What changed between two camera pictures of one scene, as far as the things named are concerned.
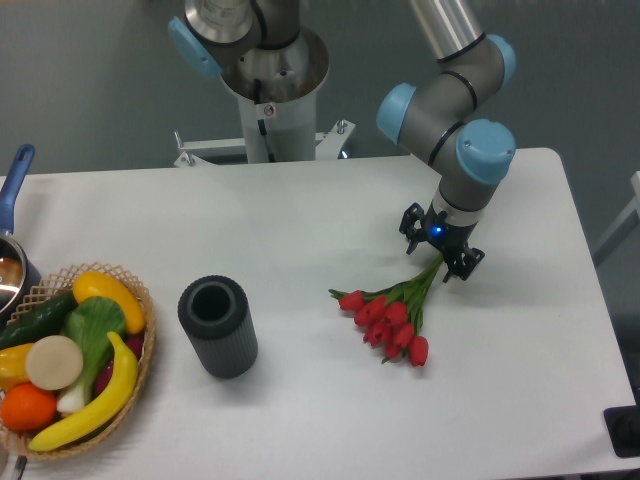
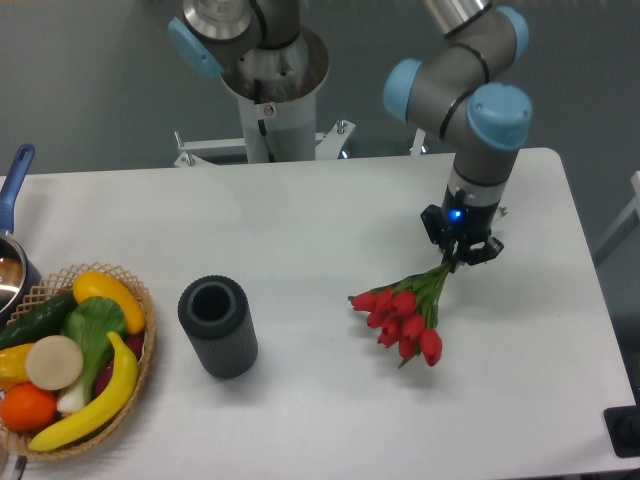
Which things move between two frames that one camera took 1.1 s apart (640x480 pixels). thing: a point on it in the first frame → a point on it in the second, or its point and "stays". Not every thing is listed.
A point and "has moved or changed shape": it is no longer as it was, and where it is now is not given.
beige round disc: [54, 362] stays
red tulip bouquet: [391, 315] has moved or changed shape
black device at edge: [623, 427] stays
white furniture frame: [623, 229] stays
